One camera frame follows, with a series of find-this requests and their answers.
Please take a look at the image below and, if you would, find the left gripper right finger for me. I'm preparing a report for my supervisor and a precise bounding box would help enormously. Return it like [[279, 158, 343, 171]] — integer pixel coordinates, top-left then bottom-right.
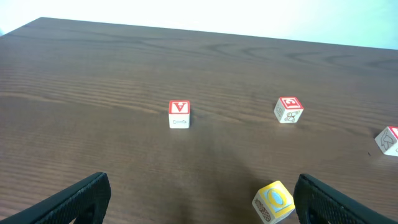
[[293, 174, 397, 224]]

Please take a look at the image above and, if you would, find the red letter I block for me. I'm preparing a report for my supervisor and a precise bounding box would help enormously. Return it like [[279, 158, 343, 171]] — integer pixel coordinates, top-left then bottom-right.
[[374, 126, 398, 157]]

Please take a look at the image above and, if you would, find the red letter E block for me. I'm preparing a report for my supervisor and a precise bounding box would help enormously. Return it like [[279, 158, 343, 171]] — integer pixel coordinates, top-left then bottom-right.
[[274, 96, 304, 123]]

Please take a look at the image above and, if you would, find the red letter A block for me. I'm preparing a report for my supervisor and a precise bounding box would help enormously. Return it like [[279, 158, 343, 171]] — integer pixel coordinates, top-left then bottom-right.
[[169, 100, 190, 129]]

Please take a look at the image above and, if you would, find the yellow letter O block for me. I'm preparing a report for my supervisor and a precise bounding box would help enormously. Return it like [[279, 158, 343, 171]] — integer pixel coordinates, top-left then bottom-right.
[[252, 180, 295, 224]]

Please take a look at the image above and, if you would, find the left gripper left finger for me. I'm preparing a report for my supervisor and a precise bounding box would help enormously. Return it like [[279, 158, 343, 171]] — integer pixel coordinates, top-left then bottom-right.
[[1, 172, 111, 224]]

